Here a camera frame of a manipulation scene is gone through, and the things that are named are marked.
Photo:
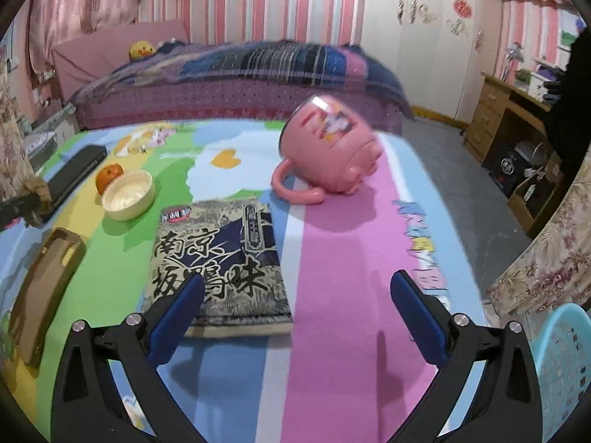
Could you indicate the white wardrobe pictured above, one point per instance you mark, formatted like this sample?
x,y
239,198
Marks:
x,y
425,69

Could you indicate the yellow duck plush toy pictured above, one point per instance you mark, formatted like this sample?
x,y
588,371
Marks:
x,y
141,50

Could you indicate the brown phone case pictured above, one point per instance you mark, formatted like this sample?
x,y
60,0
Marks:
x,y
41,286

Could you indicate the wooden desk with drawers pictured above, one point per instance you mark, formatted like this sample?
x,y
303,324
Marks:
x,y
489,110

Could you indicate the dark cloth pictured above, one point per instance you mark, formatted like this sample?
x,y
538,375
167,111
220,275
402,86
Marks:
x,y
570,101

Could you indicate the cream bowl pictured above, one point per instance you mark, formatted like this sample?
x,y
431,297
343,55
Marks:
x,y
127,196

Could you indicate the dark printed snack packet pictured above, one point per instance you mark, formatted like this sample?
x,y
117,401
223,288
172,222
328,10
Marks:
x,y
221,249

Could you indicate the orange fruit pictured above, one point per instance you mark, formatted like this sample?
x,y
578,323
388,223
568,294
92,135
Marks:
x,y
108,175

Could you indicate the pink bed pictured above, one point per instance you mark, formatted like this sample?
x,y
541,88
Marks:
x,y
231,97

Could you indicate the light blue plastic basket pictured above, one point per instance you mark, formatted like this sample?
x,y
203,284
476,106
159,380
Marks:
x,y
558,369

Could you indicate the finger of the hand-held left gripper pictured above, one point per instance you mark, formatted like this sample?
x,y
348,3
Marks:
x,y
16,210

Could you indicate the black box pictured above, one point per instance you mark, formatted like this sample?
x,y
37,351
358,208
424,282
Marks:
x,y
505,166

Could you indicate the colourful cartoon tablecloth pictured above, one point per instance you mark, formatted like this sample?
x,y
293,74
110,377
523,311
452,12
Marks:
x,y
351,263

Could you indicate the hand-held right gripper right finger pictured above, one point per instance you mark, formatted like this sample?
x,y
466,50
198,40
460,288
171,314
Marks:
x,y
415,314

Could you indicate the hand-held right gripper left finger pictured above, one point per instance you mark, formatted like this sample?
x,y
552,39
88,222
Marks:
x,y
178,314

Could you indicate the black phone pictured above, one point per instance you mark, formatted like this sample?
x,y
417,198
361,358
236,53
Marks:
x,y
74,170

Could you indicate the blue purple plaid quilt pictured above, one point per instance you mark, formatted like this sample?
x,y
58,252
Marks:
x,y
258,60

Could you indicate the floral curtain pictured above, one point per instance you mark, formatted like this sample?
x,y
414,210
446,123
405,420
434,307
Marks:
x,y
554,258
14,138

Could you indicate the pink ceramic mug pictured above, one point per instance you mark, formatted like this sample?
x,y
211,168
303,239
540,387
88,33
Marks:
x,y
332,157

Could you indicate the pink curtain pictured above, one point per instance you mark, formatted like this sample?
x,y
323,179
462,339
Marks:
x,y
78,14

